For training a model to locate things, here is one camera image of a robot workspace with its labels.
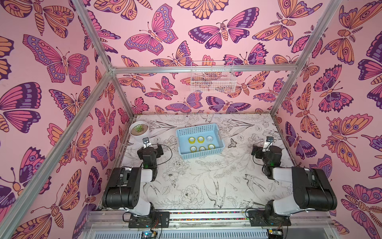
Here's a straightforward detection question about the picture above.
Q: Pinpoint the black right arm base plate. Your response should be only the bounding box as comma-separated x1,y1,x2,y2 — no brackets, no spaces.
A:
245,208,291,227

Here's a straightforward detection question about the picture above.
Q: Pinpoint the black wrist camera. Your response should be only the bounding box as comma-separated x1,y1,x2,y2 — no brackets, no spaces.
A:
263,136,274,149
142,137,152,148

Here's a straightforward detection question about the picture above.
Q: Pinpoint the white wire wall basket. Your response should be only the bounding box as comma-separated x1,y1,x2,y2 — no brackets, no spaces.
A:
190,61,237,94

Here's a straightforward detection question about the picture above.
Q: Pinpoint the light blue perforated storage basket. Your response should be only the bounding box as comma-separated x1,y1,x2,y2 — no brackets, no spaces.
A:
176,123,225,160

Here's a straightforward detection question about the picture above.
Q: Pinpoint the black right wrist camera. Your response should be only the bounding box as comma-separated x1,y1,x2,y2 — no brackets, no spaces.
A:
263,136,274,149

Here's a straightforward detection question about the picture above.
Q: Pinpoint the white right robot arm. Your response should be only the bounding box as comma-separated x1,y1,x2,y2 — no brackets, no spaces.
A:
251,145,338,218

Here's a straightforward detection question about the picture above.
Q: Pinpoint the white bowl with green plant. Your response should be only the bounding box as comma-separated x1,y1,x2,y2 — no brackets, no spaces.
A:
128,121,150,142

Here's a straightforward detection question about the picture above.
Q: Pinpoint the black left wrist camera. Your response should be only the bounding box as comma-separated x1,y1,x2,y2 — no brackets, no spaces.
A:
142,137,152,148

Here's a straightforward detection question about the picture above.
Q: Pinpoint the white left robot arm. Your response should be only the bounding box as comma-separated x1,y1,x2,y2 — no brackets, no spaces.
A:
102,144,163,217

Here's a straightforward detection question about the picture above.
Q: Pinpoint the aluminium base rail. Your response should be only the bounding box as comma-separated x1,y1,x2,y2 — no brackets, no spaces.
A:
80,209,340,239

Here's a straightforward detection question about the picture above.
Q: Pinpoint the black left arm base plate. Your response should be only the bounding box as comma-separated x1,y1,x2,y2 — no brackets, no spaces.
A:
128,211,170,229

